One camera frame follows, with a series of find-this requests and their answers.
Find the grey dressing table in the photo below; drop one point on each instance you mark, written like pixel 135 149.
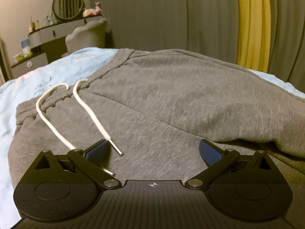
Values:
pixel 48 45

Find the pink plush toy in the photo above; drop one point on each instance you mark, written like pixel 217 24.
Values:
pixel 93 11

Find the light blue mushroom bedsheet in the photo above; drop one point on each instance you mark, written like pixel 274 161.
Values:
pixel 24 134

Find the grey upholstered chair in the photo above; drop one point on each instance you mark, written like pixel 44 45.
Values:
pixel 90 35

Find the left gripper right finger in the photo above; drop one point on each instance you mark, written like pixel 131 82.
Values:
pixel 217 160

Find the yellow curtain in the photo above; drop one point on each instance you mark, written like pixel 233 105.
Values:
pixel 254 34

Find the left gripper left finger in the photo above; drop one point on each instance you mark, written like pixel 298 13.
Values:
pixel 89 162

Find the grey sweatpants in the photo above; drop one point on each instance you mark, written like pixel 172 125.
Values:
pixel 157 106

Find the round black mirror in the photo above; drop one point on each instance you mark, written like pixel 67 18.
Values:
pixel 66 10

